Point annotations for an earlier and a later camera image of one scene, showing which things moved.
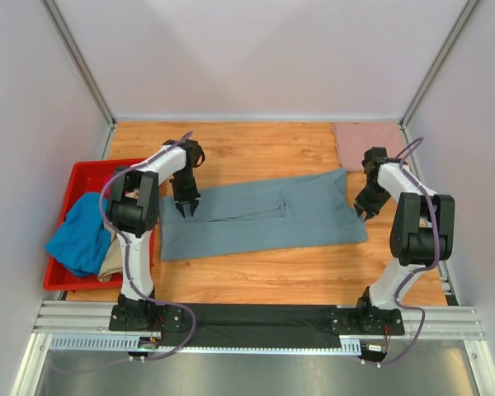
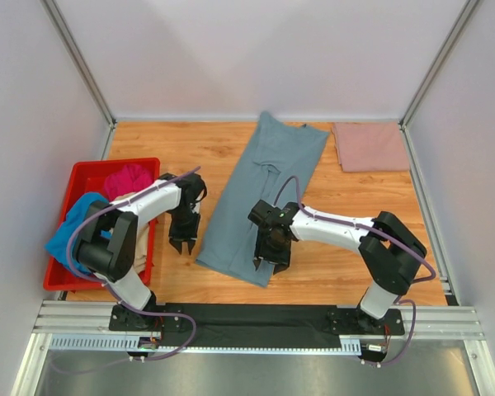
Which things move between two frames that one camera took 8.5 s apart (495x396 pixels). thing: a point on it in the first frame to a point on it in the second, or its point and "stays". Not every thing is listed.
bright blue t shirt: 82,242 stays
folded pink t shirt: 353,139 stays
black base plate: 254,325 stays
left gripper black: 186,197 to 183,238
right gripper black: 367,201 to 271,259
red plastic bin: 87,176 stays
